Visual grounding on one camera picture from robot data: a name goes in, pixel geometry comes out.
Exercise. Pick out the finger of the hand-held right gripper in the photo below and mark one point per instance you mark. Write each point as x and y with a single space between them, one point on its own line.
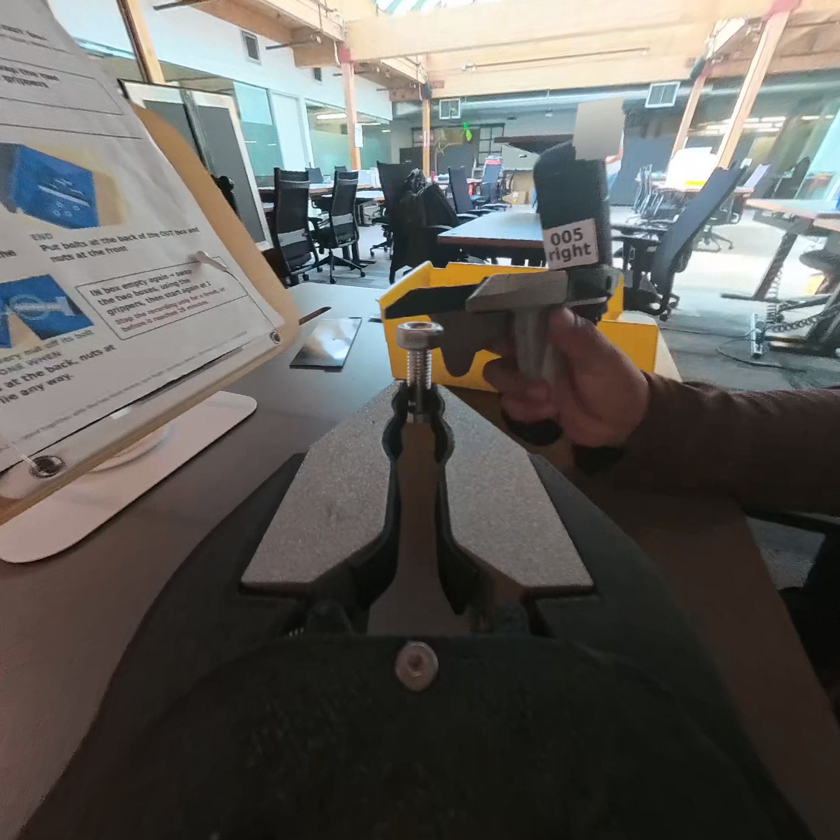
469 344
512 292

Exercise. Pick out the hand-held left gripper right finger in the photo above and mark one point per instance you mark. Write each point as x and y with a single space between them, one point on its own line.
512 518

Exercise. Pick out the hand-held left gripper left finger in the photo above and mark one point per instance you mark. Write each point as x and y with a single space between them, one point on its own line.
328 512

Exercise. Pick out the silver hex socket bolt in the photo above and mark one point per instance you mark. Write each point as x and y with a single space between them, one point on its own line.
420 348

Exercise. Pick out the yellow plastic bin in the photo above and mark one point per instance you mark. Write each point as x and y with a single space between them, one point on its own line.
623 348

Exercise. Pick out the person's right forearm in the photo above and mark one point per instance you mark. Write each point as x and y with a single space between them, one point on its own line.
735 439

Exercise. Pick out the person's right hand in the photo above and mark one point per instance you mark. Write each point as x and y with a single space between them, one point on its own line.
597 387

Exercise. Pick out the dark background table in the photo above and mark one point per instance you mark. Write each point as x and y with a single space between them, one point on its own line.
492 229

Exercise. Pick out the black jacket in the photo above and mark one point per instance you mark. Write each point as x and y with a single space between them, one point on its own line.
423 223

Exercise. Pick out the black office chair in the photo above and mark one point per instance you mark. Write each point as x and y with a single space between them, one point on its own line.
293 223
341 223
689 229

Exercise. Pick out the black flat plate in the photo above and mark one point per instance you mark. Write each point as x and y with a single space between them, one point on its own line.
327 342

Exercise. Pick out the thin wooden stick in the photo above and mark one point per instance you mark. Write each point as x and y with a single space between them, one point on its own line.
315 316

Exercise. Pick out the power strip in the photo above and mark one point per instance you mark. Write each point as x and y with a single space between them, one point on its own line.
759 334

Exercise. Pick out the white framed board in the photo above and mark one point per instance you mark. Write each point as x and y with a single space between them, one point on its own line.
223 157

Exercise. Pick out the instruction sheet stand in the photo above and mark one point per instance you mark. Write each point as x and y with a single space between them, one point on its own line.
98 262

